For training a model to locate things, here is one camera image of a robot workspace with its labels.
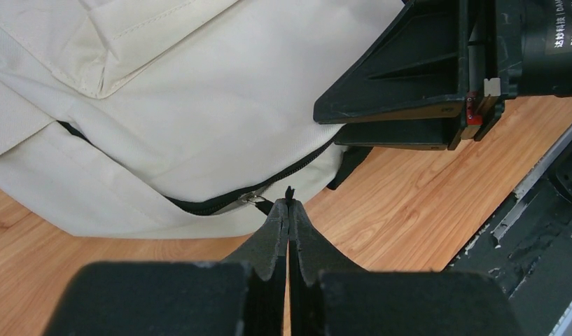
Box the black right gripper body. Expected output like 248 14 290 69
466 1 572 141

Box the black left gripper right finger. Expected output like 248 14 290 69
288 201 522 335

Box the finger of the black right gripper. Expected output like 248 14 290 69
335 116 467 151
313 1 468 124

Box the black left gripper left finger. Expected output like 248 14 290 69
44 199 289 335

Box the cream canvas backpack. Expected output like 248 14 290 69
0 1 403 239

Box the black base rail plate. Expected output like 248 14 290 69
447 125 572 335

